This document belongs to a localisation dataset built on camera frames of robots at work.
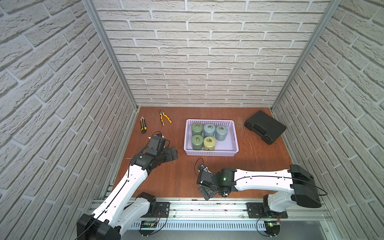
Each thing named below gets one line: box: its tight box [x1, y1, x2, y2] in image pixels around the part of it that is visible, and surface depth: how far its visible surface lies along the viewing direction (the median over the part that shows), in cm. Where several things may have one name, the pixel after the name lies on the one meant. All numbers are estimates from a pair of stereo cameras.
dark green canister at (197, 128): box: [191, 122, 204, 136], surface depth 99 cm
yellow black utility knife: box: [140, 116, 147, 134], surface depth 109 cm
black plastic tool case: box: [244, 110, 287, 145], surface depth 105 cm
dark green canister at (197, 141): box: [191, 134, 204, 151], surface depth 92 cm
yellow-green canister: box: [203, 136, 217, 151], surface depth 92 cm
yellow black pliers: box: [159, 109, 173, 127], surface depth 115 cm
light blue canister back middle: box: [203, 123, 216, 138], surface depth 99 cm
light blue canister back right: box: [215, 125, 228, 141], surface depth 99 cm
